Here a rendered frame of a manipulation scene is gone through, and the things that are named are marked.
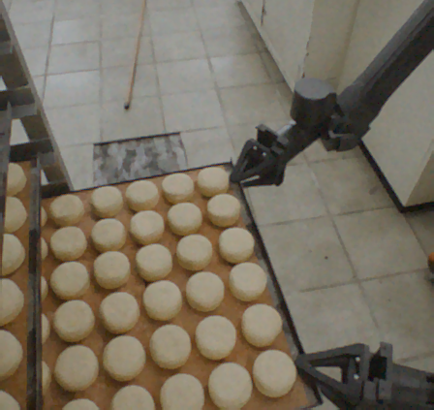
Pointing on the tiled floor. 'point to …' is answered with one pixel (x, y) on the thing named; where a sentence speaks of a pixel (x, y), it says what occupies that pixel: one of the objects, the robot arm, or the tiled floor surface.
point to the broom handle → (135, 54)
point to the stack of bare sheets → (137, 157)
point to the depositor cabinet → (303, 20)
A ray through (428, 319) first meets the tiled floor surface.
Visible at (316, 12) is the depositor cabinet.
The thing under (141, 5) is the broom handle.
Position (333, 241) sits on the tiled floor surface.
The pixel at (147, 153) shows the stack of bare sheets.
